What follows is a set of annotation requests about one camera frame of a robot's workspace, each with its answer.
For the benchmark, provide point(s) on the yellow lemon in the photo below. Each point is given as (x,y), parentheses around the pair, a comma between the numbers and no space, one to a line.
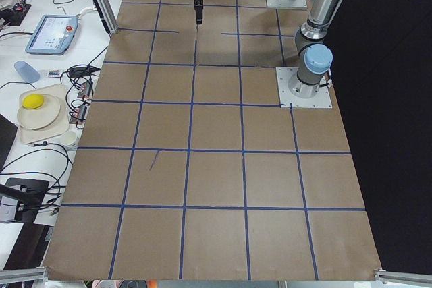
(33,101)

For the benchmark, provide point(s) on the small remote control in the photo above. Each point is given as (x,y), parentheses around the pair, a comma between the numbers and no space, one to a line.
(54,73)

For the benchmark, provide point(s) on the translucent blue cup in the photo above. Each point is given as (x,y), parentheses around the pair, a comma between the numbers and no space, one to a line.
(26,72)

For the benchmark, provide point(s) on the white paper cup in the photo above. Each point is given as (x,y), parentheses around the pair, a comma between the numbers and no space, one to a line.
(69,140)

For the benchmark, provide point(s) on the beige plate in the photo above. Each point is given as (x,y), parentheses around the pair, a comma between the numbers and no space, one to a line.
(41,117)

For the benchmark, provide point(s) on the beige tray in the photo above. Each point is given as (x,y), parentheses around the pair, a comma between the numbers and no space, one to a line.
(56,128)

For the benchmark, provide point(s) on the brown paper table mat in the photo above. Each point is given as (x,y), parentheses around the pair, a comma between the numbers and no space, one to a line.
(189,168)

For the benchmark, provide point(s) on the blue teach pendant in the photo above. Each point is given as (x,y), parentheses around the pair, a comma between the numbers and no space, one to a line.
(53,35)

